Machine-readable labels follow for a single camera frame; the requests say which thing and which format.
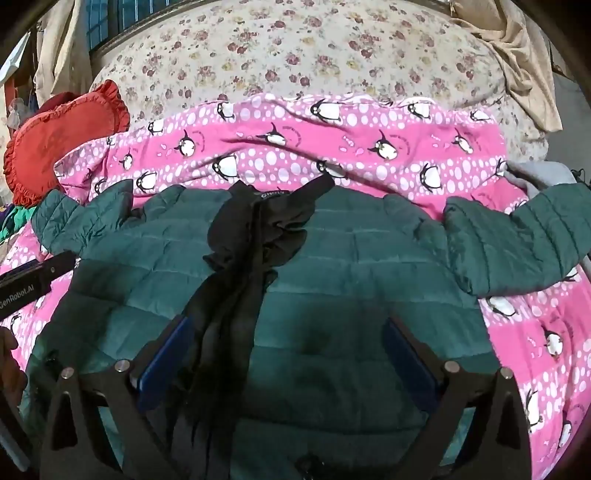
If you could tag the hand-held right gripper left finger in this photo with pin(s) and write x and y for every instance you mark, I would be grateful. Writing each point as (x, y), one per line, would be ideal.
(159, 364)

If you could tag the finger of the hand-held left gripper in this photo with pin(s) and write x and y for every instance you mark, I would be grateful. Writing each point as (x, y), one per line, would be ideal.
(60, 265)

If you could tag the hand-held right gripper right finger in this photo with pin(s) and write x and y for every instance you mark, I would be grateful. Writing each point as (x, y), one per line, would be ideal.
(413, 364)

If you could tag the green puffer jacket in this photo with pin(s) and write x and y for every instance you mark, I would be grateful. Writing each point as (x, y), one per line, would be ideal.
(323, 295)

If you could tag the person's left hand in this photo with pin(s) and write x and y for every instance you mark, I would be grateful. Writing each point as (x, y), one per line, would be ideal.
(6, 355)

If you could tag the green cloth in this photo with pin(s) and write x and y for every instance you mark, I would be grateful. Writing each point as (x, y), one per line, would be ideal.
(11, 224)

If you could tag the red ruffled pillow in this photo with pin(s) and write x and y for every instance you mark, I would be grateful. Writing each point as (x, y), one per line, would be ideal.
(51, 138)

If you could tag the clear plastic bag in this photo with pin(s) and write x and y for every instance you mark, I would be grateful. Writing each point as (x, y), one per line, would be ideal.
(14, 110)

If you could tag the beige curtain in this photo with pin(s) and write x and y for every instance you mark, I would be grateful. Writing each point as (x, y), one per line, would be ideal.
(57, 41)

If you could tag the grey garment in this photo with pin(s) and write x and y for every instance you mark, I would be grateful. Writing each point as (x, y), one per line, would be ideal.
(540, 174)

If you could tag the pink penguin blanket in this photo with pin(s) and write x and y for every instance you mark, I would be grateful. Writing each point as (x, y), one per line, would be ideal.
(295, 138)

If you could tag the floral bed quilt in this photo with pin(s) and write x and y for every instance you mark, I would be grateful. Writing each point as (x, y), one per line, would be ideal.
(295, 50)

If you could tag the beige cloth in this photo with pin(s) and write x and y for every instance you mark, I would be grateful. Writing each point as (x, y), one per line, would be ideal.
(512, 50)

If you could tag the window frame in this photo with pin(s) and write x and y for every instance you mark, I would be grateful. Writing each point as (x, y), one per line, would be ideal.
(111, 23)

